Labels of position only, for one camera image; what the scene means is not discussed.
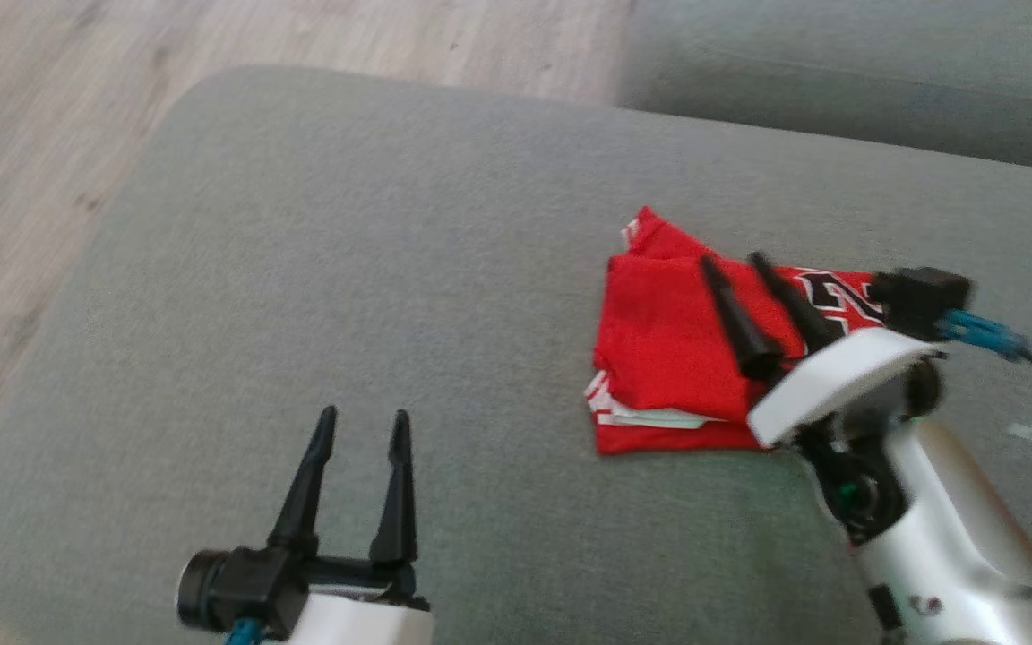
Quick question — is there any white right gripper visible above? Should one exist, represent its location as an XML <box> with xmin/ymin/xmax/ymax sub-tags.
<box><xmin>700</xmin><ymin>252</ymin><xmax>931</xmax><ymax>449</ymax></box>

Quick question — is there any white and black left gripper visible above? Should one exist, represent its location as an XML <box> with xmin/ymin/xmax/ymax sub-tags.
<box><xmin>267</xmin><ymin>405</ymin><xmax>436</xmax><ymax>645</ymax></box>

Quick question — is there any red garment with white stripes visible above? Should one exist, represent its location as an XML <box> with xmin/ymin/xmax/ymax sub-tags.
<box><xmin>594</xmin><ymin>254</ymin><xmax>839</xmax><ymax>426</ymax></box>

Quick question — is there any red garment with number print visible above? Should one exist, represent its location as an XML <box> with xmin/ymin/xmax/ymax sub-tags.
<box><xmin>583</xmin><ymin>206</ymin><xmax>889</xmax><ymax>455</ymax></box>

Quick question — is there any blue and black right camera cable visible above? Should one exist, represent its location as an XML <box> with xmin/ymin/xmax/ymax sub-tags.
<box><xmin>939</xmin><ymin>309</ymin><xmax>1032</xmax><ymax>556</ymax></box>

